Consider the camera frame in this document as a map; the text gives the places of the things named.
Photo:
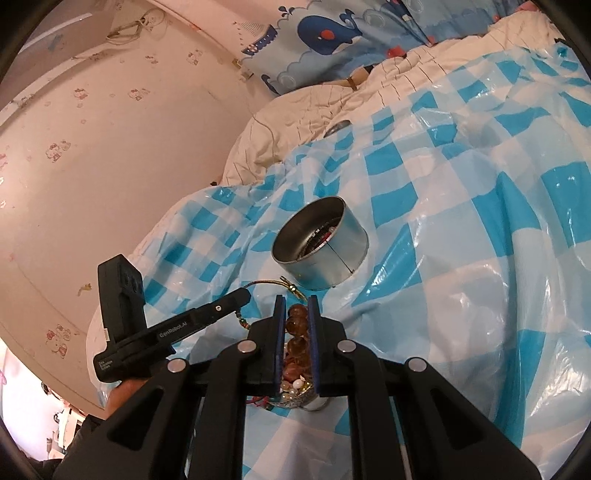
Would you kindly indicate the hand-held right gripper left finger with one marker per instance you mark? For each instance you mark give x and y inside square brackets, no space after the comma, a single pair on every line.
[279,341]

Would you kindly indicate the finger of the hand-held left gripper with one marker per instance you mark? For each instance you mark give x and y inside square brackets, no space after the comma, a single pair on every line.
[221,308]

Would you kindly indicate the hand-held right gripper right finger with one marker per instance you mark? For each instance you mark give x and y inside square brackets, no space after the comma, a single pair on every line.
[314,341]

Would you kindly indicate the thin gold bangle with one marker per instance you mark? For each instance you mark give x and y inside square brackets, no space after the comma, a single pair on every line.
[272,282]

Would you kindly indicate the bowl of pearl jewellery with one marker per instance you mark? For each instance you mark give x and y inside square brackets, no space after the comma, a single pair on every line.
[300,402]

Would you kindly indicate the round metal tin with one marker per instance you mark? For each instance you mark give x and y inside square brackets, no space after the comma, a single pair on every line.
[332,258]

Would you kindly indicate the person's left hand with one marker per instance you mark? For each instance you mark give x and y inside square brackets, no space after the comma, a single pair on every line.
[122,394]

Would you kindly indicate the blue checkered plastic sheet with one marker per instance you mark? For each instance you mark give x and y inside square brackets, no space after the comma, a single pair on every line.
[461,230]

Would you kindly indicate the blue patterned pillow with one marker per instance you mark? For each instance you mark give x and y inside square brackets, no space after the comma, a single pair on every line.
[323,32]

